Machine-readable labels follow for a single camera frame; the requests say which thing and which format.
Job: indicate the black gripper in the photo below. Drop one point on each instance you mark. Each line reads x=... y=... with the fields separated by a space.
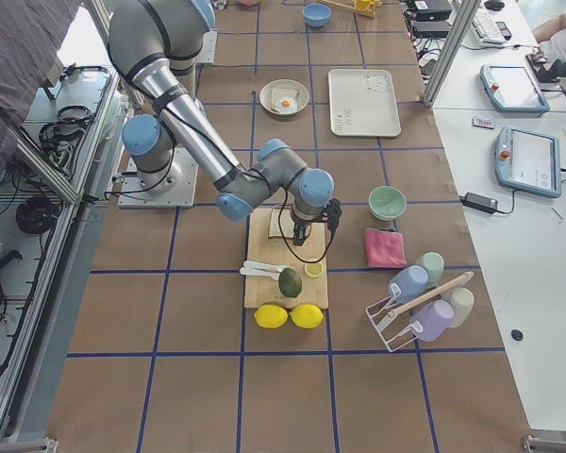
x=303 y=222

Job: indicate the bread slice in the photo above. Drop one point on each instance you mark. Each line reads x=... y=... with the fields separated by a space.
x=282 y=91
x=281 y=224

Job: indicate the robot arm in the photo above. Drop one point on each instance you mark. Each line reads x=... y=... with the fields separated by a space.
x=145 y=39

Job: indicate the bread slice on plate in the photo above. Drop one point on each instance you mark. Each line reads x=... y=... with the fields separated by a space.
x=282 y=91

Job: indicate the cream round plate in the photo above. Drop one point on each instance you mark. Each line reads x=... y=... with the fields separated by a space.
x=265 y=94

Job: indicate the wooden cutting board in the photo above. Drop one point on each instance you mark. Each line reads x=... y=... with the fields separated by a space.
x=265 y=245

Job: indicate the lemon slice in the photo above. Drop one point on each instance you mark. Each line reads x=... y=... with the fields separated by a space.
x=314 y=270

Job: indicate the avocado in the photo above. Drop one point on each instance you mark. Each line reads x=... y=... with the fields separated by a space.
x=289 y=283

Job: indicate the white plastic spoon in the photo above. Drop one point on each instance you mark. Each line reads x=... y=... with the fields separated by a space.
x=263 y=266

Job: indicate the white plastic fork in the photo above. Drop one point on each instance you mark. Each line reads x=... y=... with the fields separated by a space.
x=251 y=272

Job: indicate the right yellow lemon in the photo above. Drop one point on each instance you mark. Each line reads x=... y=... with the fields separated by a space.
x=307 y=316

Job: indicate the yellow lemon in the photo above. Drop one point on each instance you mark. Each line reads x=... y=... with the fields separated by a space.
x=271 y=316
x=307 y=316

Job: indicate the pink cloth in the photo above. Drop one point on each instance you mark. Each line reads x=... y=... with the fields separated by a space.
x=384 y=249

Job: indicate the left yellow lemon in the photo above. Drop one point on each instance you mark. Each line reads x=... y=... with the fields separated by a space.
x=271 y=316

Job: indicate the green bowl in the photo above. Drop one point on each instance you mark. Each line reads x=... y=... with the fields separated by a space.
x=386 y=203

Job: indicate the blue cup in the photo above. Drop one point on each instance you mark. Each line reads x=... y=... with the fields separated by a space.
x=408 y=284

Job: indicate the fried egg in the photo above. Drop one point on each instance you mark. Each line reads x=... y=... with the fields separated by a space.
x=285 y=105

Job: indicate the green cup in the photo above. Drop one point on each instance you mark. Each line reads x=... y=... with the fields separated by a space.
x=433 y=263

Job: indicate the cream bear tray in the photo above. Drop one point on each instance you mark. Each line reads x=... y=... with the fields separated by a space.
x=362 y=103

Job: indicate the purple cup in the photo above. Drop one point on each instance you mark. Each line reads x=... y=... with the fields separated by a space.
x=432 y=320

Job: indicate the beige cup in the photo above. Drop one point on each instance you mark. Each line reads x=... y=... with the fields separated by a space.
x=461 y=300

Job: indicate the black power adapter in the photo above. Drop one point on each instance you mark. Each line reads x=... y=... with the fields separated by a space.
x=479 y=202

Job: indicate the blue bowl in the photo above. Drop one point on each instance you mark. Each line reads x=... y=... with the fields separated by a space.
x=316 y=14

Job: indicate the wooden dish rack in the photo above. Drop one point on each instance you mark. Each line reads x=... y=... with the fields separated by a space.
x=365 y=8

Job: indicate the near teach pendant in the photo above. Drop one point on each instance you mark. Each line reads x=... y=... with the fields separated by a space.
x=528 y=161

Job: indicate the teach pendant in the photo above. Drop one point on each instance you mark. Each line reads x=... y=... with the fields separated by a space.
x=528 y=161
x=513 y=90

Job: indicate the far teach pendant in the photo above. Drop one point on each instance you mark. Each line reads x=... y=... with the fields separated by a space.
x=513 y=90

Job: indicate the grey cloth cover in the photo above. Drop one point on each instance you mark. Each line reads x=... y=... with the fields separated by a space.
x=31 y=33

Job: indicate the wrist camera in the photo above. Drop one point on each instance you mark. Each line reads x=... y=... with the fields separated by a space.
x=331 y=215

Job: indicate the white wire cup rack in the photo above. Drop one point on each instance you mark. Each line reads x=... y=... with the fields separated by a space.
x=390 y=320

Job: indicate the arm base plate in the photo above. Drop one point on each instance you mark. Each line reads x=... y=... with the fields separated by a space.
x=172 y=187

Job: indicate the aluminium frame post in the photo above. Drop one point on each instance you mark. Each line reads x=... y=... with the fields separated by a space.
x=459 y=27

